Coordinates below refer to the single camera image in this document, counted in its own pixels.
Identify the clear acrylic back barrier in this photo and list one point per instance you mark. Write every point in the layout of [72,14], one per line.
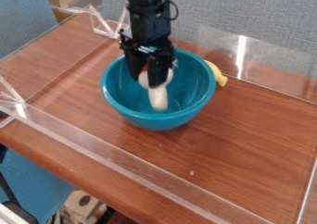
[267,37]

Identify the clear acrylic corner bracket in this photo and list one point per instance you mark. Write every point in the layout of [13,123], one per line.
[104,26]

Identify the clear acrylic barrier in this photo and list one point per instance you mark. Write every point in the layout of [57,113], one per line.
[85,156]
[267,37]

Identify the blue plastic bowl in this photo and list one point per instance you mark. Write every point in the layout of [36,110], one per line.
[189,92]

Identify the clear acrylic front barrier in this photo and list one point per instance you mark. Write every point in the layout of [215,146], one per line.
[85,156]

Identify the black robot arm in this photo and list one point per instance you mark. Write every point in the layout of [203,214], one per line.
[147,42]

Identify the plush mushroom toy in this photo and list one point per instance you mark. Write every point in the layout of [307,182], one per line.
[157,94]

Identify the clear acrylic left bracket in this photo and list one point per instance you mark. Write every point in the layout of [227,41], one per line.
[13,103]

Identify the yellow plush toy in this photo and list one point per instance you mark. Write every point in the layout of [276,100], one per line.
[220,77]

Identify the wooden block with hole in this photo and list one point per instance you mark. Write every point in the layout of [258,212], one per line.
[82,209]

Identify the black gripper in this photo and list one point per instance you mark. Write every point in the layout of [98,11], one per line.
[145,42]

